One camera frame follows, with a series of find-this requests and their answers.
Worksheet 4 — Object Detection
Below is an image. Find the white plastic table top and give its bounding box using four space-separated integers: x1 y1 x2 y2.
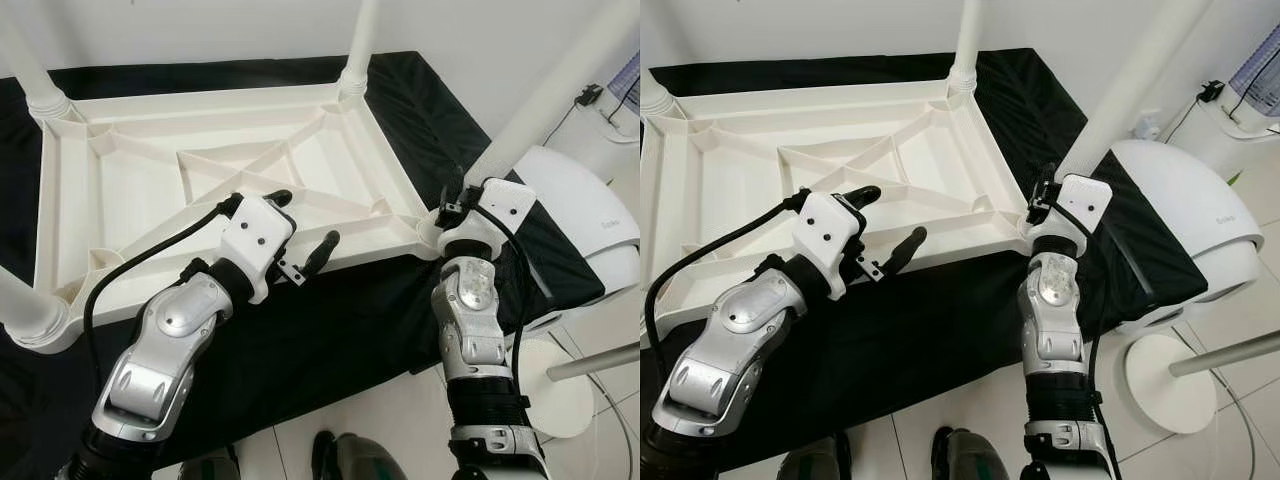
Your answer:
640 80 1046 336
0 82 441 356

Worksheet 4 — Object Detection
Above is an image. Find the black table cloth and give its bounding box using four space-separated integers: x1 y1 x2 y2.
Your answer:
0 50 606 480
640 48 1209 471

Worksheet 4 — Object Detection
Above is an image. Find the white box appliance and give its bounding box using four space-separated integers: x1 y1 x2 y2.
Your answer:
560 100 641 171
1165 95 1280 181

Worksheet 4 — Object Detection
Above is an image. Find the grey robot right leg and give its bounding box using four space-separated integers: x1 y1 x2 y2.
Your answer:
312 430 406 480
932 425 1011 480

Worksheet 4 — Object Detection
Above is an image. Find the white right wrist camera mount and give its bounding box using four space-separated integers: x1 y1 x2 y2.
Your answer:
1025 173 1114 256
438 178 536 259

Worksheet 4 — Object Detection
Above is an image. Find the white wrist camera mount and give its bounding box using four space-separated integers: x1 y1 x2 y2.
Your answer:
1025 173 1114 256
215 195 298 304
793 190 866 301
438 178 536 259

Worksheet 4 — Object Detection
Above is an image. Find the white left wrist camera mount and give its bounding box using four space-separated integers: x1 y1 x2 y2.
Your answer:
793 190 866 301
215 195 298 304

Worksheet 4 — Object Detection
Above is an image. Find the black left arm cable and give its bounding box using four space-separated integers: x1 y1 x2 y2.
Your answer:
83 195 246 381
645 190 811 346

